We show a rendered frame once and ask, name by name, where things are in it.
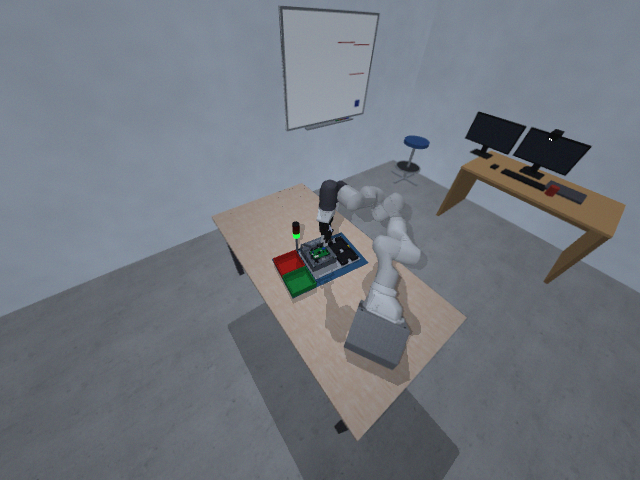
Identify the red bin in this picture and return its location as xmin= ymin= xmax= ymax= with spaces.
xmin=273 ymin=250 xmax=305 ymax=277

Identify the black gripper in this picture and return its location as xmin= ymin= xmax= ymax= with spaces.
xmin=319 ymin=217 xmax=334 ymax=247

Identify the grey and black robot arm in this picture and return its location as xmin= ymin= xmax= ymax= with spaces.
xmin=317 ymin=180 xmax=421 ymax=325

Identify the green open bin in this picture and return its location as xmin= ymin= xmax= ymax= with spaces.
xmin=282 ymin=266 xmax=317 ymax=298

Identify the green circuit board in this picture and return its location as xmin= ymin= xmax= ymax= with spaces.
xmin=310 ymin=247 xmax=330 ymax=259

